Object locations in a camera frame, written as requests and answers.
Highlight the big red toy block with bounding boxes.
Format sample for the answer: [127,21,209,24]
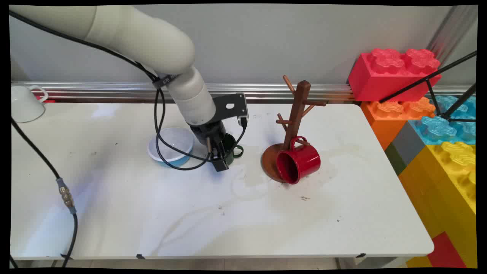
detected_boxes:
[347,48,442,102]

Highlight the big orange toy block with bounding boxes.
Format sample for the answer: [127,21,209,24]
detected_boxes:
[360,97,436,151]

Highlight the white mug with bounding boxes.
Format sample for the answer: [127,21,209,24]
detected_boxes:
[11,84,49,123]

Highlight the big light blue toy block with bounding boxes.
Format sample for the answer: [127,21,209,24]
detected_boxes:
[408,94,477,145]

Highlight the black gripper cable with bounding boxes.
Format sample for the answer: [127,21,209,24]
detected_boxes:
[10,11,212,171]

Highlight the big green toy block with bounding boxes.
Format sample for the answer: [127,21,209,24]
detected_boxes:
[384,143,407,176]

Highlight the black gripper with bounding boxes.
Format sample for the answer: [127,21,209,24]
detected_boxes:
[189,120,230,172]

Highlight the black strap with white print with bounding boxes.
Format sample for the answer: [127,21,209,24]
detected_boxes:
[152,73,179,89]

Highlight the big grey toy block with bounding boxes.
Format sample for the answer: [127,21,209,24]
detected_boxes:
[391,121,426,166]

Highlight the aluminium rail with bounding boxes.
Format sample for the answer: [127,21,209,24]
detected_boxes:
[11,81,476,104]

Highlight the black tripod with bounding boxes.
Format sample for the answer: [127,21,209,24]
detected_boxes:
[379,50,478,123]

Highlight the red mug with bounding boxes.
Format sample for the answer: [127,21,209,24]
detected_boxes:
[276,136,321,185]

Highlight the black USB cable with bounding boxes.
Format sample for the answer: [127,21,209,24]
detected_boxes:
[10,11,248,162]

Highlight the white bowl with blue base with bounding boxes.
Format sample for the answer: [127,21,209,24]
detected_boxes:
[147,127,194,168]

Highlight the brown wooden mug tree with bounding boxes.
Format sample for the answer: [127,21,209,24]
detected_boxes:
[261,75,327,183]

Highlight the thick cable with metal connector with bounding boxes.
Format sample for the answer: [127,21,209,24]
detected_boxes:
[11,119,78,268]

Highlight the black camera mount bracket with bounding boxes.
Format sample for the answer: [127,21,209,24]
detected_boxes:
[212,93,248,123]

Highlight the dark green mug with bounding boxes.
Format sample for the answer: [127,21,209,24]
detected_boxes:
[221,133,244,166]

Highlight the big yellow toy block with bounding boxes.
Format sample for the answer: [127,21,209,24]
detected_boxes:
[398,142,478,269]

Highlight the flat red toy block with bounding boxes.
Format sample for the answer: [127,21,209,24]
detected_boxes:
[427,231,468,269]

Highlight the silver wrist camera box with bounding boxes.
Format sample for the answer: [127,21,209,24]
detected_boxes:
[238,95,250,122]

